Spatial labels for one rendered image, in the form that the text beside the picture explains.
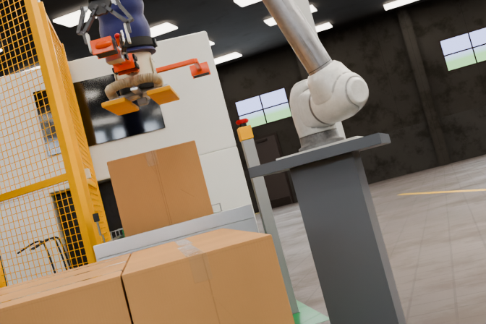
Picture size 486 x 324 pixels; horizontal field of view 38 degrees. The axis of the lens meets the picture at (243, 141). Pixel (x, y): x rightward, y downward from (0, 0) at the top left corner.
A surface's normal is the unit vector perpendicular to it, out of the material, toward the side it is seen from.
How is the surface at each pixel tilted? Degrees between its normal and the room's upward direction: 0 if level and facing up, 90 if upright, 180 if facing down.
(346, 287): 90
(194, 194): 90
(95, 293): 90
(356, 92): 95
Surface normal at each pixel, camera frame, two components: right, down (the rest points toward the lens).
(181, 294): 0.13, -0.11
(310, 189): -0.27, 0.00
